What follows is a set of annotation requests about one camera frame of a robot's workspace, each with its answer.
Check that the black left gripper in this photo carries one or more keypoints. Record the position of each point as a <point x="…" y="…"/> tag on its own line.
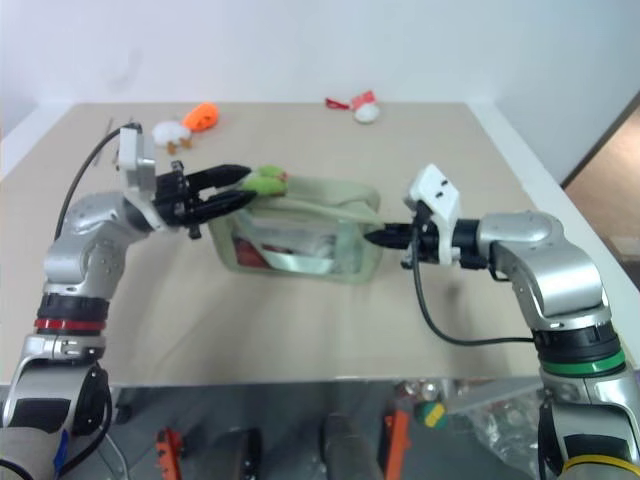
<point x="175" y="200"/>

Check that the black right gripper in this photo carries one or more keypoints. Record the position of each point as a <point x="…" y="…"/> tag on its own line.
<point x="425" y="240"/>

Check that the green zip pouch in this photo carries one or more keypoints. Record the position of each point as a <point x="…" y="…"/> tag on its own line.
<point x="305" y="235"/>

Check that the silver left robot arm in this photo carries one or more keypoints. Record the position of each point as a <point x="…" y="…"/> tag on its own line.
<point x="82" y="260"/>

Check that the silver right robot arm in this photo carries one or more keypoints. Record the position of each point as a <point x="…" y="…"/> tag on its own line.
<point x="555" y="280"/>

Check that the green and yellow ball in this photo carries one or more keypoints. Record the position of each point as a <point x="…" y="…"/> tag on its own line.
<point x="430" y="414"/>

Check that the orange and black clamp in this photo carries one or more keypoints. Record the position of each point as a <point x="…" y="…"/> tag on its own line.
<point x="397" y="440"/>
<point x="169" y="450"/>

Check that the clear plastic bag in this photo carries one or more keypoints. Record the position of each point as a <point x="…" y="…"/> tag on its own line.
<point x="500" y="430"/>

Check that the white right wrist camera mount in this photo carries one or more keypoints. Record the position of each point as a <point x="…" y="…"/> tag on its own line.
<point x="440" y="200"/>

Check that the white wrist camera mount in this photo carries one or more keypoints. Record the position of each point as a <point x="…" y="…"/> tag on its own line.
<point x="440" y="200"/>
<point x="136" y="165"/>

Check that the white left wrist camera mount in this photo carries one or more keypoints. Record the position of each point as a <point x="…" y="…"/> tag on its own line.
<point x="136" y="165"/>

